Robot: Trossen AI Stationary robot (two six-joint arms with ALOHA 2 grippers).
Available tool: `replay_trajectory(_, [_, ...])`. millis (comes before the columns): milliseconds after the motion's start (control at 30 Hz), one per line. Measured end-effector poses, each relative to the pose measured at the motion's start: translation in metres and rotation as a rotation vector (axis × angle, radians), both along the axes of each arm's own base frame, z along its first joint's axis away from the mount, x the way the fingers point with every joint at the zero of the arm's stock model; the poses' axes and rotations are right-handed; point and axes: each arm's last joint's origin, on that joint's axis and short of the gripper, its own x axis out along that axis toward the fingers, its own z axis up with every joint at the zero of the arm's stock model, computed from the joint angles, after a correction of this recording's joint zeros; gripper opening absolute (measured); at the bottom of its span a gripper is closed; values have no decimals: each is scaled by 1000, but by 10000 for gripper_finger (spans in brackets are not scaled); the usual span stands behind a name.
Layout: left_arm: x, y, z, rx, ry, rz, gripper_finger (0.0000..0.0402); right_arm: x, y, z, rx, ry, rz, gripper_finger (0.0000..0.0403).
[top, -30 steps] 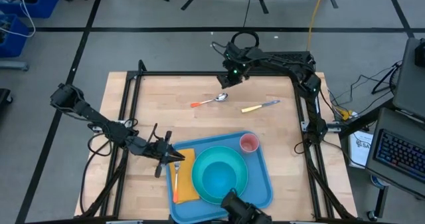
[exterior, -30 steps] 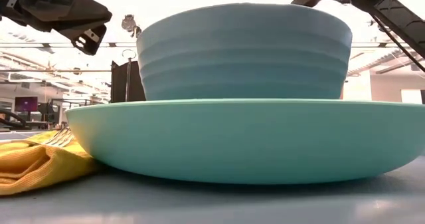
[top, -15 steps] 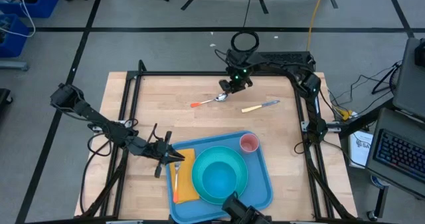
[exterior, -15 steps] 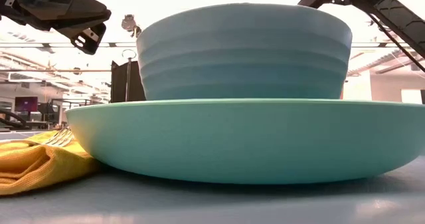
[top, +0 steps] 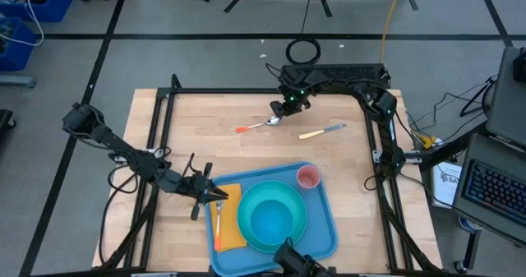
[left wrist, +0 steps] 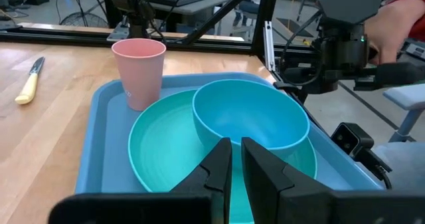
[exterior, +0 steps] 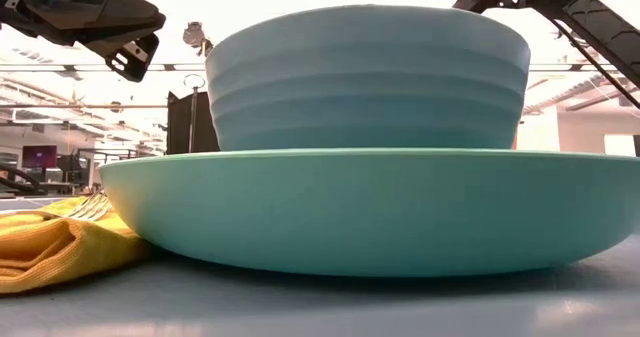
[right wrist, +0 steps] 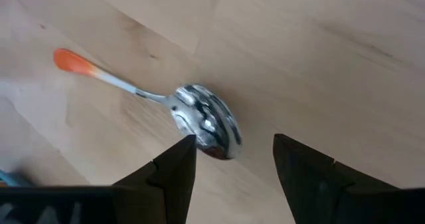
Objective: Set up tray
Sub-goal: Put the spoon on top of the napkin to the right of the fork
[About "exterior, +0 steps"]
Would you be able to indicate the yellow cloth napkin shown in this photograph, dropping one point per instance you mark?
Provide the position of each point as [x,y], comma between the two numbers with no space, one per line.
[50,252]

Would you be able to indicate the blue bowl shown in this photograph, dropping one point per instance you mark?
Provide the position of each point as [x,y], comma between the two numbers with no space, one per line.
[370,77]

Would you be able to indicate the teal plate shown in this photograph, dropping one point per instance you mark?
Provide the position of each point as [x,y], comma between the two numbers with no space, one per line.
[370,212]

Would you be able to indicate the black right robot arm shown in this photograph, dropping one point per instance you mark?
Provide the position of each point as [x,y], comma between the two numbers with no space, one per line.
[600,22]

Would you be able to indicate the grey ceiling-hung device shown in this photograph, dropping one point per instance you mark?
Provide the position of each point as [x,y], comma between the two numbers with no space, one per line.
[195,34]

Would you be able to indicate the purple lit monitor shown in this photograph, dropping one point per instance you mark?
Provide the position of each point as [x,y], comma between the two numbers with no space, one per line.
[40,157]

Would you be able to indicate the black monitor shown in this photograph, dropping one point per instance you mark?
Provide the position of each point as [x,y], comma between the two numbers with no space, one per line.
[72,164]

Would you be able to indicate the black panel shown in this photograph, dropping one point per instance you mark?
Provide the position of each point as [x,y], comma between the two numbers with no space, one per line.
[177,127]

